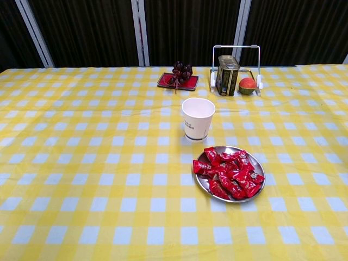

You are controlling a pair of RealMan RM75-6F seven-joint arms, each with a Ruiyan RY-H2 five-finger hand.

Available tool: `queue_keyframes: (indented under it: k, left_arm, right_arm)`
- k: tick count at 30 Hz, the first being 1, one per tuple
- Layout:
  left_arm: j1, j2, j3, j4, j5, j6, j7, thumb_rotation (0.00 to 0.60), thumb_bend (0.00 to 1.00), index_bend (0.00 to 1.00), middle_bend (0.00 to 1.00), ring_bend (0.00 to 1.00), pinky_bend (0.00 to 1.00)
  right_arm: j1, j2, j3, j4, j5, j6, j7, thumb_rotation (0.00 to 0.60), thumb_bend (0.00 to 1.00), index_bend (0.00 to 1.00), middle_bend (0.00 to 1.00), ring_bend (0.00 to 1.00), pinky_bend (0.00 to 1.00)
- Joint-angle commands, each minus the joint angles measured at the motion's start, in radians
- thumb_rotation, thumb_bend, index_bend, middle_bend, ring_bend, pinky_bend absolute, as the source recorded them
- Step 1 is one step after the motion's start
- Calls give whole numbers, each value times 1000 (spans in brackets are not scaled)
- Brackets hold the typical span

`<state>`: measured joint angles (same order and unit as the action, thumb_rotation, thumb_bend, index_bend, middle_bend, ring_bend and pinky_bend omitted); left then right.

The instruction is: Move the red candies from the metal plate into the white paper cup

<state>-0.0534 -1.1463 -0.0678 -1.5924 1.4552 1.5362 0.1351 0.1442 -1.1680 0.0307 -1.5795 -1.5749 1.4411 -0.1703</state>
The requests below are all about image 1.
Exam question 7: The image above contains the white paper cup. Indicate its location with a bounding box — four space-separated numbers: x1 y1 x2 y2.
181 97 216 144

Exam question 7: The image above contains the red rectangular tray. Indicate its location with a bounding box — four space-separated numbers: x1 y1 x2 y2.
157 72 199 91

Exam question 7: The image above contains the round steel plate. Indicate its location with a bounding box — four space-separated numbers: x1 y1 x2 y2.
194 145 266 203

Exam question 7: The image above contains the dark purple grape bunch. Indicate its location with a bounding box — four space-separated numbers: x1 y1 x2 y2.
166 60 194 95

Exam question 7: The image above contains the dark green gold tin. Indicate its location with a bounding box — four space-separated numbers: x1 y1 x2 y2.
216 55 240 97

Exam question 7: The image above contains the yellow white checked tablecloth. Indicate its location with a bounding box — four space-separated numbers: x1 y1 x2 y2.
0 64 348 261

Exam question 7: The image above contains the black pleated curtain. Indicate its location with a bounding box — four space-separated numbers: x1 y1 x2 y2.
0 0 348 74

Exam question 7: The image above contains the white wire rack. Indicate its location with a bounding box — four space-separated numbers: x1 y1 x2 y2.
209 45 264 96

